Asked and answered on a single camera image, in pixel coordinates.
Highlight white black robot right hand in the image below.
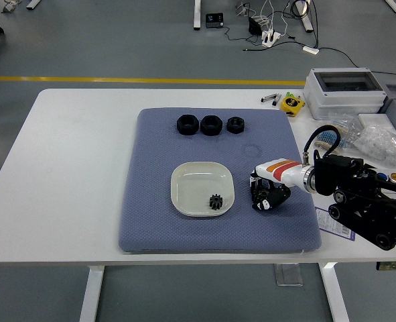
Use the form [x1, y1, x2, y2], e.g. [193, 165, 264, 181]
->
[249, 157, 311, 211]

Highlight large black gear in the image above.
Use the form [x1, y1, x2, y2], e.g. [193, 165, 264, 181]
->
[251, 186, 271, 206]

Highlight small black gear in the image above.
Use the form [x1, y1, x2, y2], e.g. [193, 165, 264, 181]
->
[208, 193, 223, 211]

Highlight small black hex nut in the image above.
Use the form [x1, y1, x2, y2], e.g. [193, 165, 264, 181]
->
[226, 115, 246, 135]

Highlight large black hex nut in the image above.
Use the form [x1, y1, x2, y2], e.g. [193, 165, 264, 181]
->
[176, 114, 200, 136]
[200, 115, 223, 136]

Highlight white box blue yellow red buttons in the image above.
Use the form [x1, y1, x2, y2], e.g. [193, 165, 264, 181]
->
[375, 170, 396, 189]

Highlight purple-edged label card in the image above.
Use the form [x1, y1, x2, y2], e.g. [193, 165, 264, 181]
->
[314, 206, 356, 242]

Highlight yellow tape measure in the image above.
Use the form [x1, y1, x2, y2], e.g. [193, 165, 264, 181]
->
[280, 96, 305, 117]

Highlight bag of blue resistors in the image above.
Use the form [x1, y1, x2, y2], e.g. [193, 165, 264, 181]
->
[313, 112, 365, 151]

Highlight blue-grey quilted mat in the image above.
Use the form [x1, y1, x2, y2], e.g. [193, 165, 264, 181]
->
[117, 107, 322, 254]

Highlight white square plate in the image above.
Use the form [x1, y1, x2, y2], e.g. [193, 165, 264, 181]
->
[170, 161, 235, 217]

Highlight clear bag of white parts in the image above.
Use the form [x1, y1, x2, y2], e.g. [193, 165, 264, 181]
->
[353, 122, 396, 168]

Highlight white power strip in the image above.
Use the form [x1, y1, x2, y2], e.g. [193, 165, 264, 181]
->
[261, 30, 281, 47]

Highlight black power adapter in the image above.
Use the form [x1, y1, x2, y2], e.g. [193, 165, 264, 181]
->
[247, 16, 263, 36]

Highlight black device with screen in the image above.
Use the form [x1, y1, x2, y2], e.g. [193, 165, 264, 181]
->
[205, 12, 224, 30]

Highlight white table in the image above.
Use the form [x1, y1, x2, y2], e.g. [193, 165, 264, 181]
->
[0, 88, 396, 322]

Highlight small metal stand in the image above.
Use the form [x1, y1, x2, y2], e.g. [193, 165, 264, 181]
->
[0, 0, 21, 14]

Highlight grey enclosure with clear lid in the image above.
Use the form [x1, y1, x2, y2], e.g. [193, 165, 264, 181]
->
[302, 68, 387, 121]

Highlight clear plastic bracket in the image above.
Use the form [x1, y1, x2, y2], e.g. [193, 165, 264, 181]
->
[273, 263, 304, 286]

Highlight long black floor cable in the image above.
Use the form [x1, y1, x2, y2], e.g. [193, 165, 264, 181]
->
[318, 46, 396, 83]

